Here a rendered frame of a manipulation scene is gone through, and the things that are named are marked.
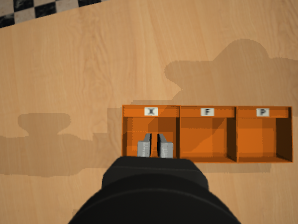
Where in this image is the orange rack of three bins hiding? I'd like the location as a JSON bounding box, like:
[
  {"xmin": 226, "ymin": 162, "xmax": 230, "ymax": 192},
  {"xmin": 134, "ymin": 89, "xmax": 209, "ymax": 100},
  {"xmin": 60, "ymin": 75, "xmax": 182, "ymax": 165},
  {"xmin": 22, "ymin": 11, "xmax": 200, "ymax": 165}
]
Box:
[{"xmin": 121, "ymin": 105, "xmax": 293, "ymax": 163}]

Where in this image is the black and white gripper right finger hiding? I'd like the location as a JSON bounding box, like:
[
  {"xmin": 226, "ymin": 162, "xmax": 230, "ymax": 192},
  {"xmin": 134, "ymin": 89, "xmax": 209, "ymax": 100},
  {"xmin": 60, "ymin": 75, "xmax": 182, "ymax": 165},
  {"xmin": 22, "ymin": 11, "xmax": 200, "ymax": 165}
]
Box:
[{"xmin": 157, "ymin": 134, "xmax": 173, "ymax": 158}]

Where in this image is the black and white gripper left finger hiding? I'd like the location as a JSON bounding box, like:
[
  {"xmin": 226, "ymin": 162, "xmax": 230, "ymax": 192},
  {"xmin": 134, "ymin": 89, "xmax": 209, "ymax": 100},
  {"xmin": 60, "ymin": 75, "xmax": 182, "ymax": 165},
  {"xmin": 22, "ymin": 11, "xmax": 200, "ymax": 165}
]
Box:
[{"xmin": 137, "ymin": 133, "xmax": 152, "ymax": 157}]

